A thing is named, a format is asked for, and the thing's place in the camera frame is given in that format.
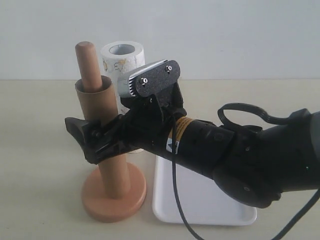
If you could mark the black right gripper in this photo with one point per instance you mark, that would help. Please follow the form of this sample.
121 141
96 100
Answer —
148 124

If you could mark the printed white paper towel roll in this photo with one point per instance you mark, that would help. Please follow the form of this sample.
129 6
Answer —
118 58

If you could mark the brown cardboard tube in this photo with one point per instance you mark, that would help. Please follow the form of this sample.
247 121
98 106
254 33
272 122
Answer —
100 105

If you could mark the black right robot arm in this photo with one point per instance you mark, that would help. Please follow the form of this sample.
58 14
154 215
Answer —
252 157

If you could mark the wooden paper towel holder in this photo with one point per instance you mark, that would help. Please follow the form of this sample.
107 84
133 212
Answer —
116 189

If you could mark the white plastic tray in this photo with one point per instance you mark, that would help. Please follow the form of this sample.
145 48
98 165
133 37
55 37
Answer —
202 202

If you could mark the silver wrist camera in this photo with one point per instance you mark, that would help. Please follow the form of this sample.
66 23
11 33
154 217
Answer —
148 79

